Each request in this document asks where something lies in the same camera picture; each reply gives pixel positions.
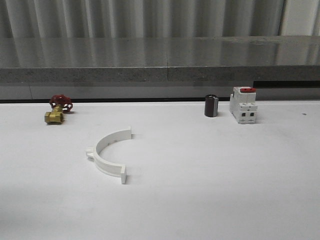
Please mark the black cylindrical capacitor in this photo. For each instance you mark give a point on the black cylindrical capacitor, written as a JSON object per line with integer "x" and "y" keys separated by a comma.
{"x": 211, "y": 105}

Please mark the grey stone countertop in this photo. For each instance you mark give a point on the grey stone countertop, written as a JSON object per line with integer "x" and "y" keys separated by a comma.
{"x": 288, "y": 61}

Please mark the white half-ring pipe clamp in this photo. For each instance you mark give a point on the white half-ring pipe clamp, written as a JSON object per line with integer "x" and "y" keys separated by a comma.
{"x": 101, "y": 154}

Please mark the white circuit breaker red switch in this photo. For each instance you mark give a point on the white circuit breaker red switch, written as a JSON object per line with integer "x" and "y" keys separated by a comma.
{"x": 243, "y": 104}

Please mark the brass valve red handwheel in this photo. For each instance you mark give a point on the brass valve red handwheel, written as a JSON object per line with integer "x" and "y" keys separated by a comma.
{"x": 60, "y": 104}

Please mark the grey pleated curtain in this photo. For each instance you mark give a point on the grey pleated curtain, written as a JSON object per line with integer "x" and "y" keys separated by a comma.
{"x": 139, "y": 18}

